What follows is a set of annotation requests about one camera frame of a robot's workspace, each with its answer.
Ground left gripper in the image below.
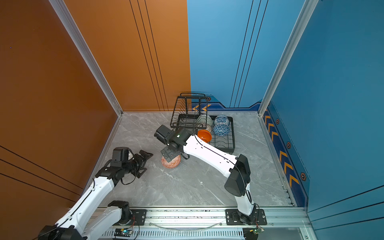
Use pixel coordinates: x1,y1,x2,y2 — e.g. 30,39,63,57
124,150,155,178

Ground red patterned bowl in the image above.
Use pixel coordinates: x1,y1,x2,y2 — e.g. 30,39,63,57
161,155,181,169

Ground orange bowl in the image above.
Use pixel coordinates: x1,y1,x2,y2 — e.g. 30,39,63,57
198,130,212,143

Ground green patterned bowl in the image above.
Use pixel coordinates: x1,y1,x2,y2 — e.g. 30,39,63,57
197,114,214,126

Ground blue triangle pattern bowl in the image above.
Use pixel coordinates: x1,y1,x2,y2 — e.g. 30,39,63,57
213,124,231,137

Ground blue floral bowl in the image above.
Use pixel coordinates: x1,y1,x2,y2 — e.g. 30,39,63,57
214,115,230,126

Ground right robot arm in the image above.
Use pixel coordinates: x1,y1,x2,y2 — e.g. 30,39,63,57
154,125,259,225

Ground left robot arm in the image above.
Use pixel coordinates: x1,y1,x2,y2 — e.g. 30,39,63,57
37,147,153,240

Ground left green circuit board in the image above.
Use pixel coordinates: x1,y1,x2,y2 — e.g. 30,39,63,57
114,228,134,238

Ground green circuit board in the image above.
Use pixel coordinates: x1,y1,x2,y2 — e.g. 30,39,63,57
114,228,134,238
243,226,265,240

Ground right green circuit board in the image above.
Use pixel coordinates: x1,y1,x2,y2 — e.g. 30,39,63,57
243,226,265,240

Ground black wire dish rack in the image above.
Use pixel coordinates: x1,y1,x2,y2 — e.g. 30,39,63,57
170,93,236,154

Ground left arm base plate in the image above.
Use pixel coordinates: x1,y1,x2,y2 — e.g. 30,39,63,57
113,209,147,227

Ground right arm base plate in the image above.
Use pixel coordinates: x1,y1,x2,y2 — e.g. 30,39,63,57
226,209,268,226

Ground aluminium front rail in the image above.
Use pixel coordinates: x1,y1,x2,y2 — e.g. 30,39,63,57
61,206,313,229

